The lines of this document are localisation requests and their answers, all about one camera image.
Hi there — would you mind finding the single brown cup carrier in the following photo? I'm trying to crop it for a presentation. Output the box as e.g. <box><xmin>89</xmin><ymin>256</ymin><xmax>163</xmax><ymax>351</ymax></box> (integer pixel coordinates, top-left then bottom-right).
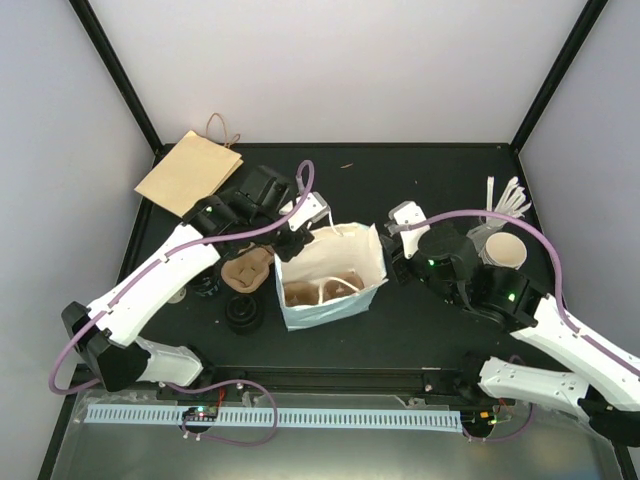
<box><xmin>284</xmin><ymin>272</ymin><xmax>364</xmax><ymax>307</ymax></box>

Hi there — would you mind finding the light blue paper bag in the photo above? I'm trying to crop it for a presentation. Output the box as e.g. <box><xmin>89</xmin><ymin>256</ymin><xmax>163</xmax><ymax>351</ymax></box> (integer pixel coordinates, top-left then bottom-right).
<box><xmin>275</xmin><ymin>222</ymin><xmax>388</xmax><ymax>332</ymax></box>

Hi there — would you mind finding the stack of black lids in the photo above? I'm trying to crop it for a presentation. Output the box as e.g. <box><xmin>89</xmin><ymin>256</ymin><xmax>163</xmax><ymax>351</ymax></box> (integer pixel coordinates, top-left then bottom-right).
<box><xmin>224</xmin><ymin>293</ymin><xmax>264</xmax><ymax>335</ymax></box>

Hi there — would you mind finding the white paper coffee cup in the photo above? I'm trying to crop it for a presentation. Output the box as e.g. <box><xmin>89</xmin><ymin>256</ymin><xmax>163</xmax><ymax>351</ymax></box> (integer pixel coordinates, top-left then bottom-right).
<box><xmin>167</xmin><ymin>287</ymin><xmax>186</xmax><ymax>304</ymax></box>

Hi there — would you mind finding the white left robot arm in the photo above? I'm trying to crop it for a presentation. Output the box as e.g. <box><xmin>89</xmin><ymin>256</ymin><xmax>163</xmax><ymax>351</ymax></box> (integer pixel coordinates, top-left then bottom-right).
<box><xmin>48</xmin><ymin>160</ymin><xmax>315</xmax><ymax>399</ymax></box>

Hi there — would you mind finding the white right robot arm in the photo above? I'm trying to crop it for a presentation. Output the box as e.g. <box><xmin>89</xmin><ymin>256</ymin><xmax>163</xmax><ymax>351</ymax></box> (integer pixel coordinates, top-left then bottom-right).
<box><xmin>381</xmin><ymin>221</ymin><xmax>639</xmax><ymax>448</ymax></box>

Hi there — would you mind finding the black paper coffee cup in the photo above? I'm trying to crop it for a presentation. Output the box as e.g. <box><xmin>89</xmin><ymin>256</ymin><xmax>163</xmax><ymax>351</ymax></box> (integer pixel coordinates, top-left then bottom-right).
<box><xmin>189</xmin><ymin>272</ymin><xmax>221</xmax><ymax>298</ymax></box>

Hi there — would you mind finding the stack of white paper cups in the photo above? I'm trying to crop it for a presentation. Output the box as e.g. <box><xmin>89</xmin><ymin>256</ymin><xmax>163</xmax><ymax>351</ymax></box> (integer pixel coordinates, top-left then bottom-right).
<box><xmin>480</xmin><ymin>232</ymin><xmax>528</xmax><ymax>270</ymax></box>

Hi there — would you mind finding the brown kraft paper bag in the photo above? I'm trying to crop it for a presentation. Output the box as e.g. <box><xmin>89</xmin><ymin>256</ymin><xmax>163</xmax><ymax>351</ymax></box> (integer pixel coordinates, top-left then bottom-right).
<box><xmin>135</xmin><ymin>112</ymin><xmax>243</xmax><ymax>218</ymax></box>

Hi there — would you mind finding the clear cup of stirrers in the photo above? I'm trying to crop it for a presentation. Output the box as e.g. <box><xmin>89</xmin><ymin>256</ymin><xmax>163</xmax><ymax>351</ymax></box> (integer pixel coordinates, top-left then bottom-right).
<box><xmin>467</xmin><ymin>176</ymin><xmax>531</xmax><ymax>253</ymax></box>

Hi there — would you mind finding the black circuit board with leds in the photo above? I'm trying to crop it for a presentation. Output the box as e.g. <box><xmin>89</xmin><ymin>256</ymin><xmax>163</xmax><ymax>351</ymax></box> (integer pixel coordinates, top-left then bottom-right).
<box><xmin>182</xmin><ymin>406</ymin><xmax>219</xmax><ymax>421</ymax></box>

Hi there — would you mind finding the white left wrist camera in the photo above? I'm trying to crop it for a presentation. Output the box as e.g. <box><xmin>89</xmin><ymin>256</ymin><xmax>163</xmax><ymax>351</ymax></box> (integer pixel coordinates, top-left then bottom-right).
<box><xmin>279</xmin><ymin>192</ymin><xmax>330</xmax><ymax>231</ymax></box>

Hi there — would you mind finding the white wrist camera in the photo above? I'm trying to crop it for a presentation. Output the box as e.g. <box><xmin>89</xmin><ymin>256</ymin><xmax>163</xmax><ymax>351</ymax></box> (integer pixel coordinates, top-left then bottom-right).
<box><xmin>387</xmin><ymin>201</ymin><xmax>430</xmax><ymax>260</ymax></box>
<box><xmin>279</xmin><ymin>192</ymin><xmax>330</xmax><ymax>231</ymax></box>

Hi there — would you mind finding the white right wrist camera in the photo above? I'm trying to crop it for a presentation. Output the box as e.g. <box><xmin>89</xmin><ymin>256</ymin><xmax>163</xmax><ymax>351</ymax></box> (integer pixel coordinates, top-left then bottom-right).
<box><xmin>387</xmin><ymin>201</ymin><xmax>430</xmax><ymax>260</ymax></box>

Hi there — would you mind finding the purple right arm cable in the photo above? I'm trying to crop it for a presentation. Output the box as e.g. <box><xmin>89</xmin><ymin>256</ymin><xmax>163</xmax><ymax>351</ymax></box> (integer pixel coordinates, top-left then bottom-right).
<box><xmin>399</xmin><ymin>208</ymin><xmax>640</xmax><ymax>379</ymax></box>

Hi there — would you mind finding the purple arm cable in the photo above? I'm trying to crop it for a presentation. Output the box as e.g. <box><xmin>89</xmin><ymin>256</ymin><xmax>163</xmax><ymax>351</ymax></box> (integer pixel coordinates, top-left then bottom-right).
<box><xmin>399</xmin><ymin>208</ymin><xmax>640</xmax><ymax>379</ymax></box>
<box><xmin>48</xmin><ymin>159</ymin><xmax>317</xmax><ymax>396</ymax></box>

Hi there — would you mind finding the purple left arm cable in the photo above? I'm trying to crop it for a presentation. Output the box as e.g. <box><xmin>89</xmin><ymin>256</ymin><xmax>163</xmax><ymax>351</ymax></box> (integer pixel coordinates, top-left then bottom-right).
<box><xmin>48</xmin><ymin>159</ymin><xmax>317</xmax><ymax>396</ymax></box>

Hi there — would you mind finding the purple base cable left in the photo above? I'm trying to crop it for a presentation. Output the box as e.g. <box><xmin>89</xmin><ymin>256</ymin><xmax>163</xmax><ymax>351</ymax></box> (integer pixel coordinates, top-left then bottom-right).
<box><xmin>164</xmin><ymin>378</ymin><xmax>279</xmax><ymax>446</ymax></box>

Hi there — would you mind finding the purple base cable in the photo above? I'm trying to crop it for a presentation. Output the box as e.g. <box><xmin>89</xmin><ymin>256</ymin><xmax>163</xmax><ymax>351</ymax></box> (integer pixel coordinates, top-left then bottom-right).
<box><xmin>164</xmin><ymin>378</ymin><xmax>279</xmax><ymax>446</ymax></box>
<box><xmin>462</xmin><ymin>399</ymin><xmax>536</xmax><ymax>445</ymax></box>

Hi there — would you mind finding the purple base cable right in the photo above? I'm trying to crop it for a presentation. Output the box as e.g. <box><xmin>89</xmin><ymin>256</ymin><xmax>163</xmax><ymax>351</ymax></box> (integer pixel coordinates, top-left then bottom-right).
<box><xmin>462</xmin><ymin>399</ymin><xmax>536</xmax><ymax>445</ymax></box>

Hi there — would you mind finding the black frame post left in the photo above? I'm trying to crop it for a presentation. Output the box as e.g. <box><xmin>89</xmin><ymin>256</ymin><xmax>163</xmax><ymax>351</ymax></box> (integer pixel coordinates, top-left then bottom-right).
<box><xmin>69</xmin><ymin>0</ymin><xmax>164</xmax><ymax>155</ymax></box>

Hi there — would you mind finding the black frame post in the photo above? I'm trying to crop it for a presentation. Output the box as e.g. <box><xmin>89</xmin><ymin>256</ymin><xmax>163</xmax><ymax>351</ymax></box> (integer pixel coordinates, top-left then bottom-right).
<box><xmin>510</xmin><ymin>0</ymin><xmax>609</xmax><ymax>154</ymax></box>
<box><xmin>69</xmin><ymin>0</ymin><xmax>164</xmax><ymax>155</ymax></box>

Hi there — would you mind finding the light blue cable duct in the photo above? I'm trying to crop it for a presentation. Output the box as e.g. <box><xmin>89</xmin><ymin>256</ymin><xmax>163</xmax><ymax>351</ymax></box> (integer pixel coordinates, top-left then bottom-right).
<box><xmin>84</xmin><ymin>404</ymin><xmax>463</xmax><ymax>433</ymax></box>

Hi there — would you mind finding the black frame post right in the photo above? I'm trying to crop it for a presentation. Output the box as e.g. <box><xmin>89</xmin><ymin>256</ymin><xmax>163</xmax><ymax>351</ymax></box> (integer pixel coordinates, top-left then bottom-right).
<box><xmin>510</xmin><ymin>0</ymin><xmax>609</xmax><ymax>154</ymax></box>

